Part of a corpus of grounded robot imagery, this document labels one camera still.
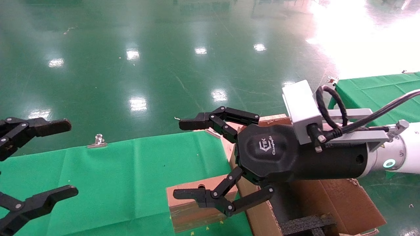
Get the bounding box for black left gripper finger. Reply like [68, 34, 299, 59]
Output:
[0, 117, 72, 161]
[0, 185, 78, 236]

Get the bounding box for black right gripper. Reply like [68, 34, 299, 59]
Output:
[173, 106, 368, 217]

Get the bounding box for small brown cardboard box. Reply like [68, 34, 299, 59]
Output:
[166, 175, 238, 233]

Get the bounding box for large open cardboard carton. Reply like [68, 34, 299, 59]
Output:
[228, 115, 387, 236]

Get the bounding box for large green table cloth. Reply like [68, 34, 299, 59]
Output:
[0, 130, 253, 236]

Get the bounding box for black foam insert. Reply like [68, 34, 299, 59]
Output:
[281, 215, 337, 236]

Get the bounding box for small green table cloth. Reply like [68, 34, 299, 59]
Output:
[327, 72, 420, 127]

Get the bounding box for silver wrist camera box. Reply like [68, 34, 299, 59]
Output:
[282, 80, 327, 153]

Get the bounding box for black camera cable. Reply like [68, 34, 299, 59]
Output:
[316, 85, 420, 140]

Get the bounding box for silver camera mount bracket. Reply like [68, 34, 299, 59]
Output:
[323, 108, 410, 152]

